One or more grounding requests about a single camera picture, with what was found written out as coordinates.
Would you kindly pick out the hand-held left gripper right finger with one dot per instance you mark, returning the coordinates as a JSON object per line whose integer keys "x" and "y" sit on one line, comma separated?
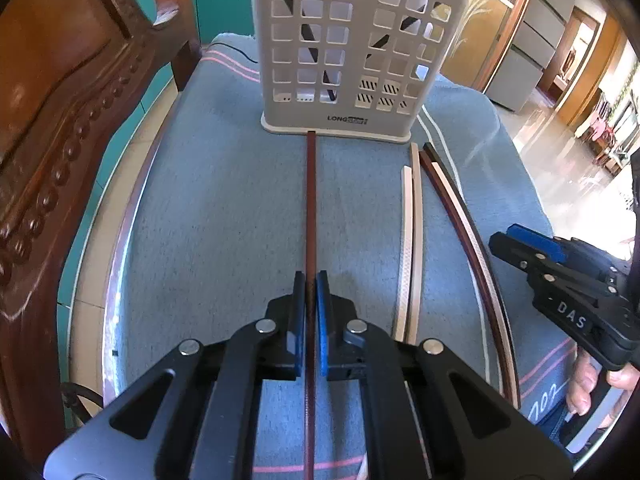
{"x": 322, "y": 330}

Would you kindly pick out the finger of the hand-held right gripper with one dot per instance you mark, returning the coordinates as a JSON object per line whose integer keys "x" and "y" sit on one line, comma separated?
{"x": 525, "y": 260}
{"x": 535, "y": 242}

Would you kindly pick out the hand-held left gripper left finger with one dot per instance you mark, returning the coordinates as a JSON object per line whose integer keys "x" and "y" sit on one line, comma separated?
{"x": 298, "y": 330}

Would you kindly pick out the black chopstick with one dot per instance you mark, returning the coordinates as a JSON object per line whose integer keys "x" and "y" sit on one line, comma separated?
{"x": 465, "y": 210}
{"x": 410, "y": 22}
{"x": 309, "y": 35}

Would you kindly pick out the dark red chopstick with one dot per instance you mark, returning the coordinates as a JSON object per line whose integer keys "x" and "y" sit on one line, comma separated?
{"x": 311, "y": 210}
{"x": 447, "y": 210}

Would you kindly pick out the beige plastic utensil basket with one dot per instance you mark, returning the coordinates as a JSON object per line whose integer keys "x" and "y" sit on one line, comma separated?
{"x": 357, "y": 35}

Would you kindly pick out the person's right hand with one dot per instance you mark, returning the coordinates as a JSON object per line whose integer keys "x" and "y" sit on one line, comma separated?
{"x": 582, "y": 385}

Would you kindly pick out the blue jeans leg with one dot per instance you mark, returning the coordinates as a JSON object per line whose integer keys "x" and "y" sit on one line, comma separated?
{"x": 555, "y": 425}

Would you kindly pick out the pink cloth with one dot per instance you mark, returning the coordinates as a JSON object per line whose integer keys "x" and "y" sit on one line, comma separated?
{"x": 597, "y": 127}

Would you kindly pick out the blue striped towel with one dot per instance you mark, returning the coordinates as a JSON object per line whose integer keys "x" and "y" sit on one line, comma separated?
{"x": 210, "y": 210}

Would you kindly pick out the silver refrigerator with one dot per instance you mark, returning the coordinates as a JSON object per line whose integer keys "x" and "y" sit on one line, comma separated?
{"x": 520, "y": 60}

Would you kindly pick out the wood-framed glass sliding door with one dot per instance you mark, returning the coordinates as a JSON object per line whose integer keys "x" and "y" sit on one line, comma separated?
{"x": 480, "y": 45}

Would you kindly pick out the carved wooden chair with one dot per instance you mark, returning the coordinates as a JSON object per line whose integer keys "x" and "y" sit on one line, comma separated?
{"x": 60, "y": 85}

